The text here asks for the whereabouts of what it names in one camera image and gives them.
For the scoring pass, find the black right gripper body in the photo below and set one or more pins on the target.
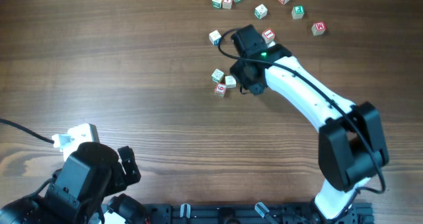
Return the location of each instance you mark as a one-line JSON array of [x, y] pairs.
[[242, 71]]

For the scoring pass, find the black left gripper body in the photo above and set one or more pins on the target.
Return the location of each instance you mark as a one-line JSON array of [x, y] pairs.
[[129, 164]]

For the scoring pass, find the blue-sided snail block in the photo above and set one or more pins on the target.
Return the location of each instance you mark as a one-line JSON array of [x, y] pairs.
[[230, 82]]

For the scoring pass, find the green-sided bird block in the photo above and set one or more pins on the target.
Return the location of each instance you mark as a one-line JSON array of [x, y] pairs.
[[217, 76]]

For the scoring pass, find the red 6 number block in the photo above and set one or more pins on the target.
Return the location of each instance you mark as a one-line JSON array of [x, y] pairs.
[[220, 89]]

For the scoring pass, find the red I letter block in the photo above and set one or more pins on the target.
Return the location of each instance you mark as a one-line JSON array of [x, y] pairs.
[[268, 35]]

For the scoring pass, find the blue P letter block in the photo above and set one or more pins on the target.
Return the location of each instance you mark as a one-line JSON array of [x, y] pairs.
[[215, 37]]

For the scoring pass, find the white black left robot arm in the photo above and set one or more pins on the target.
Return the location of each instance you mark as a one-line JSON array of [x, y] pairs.
[[32, 208]]

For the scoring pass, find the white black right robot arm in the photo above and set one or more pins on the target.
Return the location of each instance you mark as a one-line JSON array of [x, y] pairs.
[[352, 149]]

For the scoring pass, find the green-sided pattern block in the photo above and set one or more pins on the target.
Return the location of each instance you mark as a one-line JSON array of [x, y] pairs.
[[260, 11]]

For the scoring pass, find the red V letter block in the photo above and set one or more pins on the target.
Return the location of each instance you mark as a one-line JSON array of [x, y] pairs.
[[227, 4]]

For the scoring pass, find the green E letter block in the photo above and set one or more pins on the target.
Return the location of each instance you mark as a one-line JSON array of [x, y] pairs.
[[298, 12]]

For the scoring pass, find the green Z letter block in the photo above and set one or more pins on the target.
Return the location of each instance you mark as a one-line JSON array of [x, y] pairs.
[[217, 3]]

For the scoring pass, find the red M letter block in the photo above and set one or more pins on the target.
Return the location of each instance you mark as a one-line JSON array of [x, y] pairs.
[[318, 28]]

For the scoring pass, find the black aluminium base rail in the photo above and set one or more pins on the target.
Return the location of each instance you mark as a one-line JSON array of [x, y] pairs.
[[300, 212]]

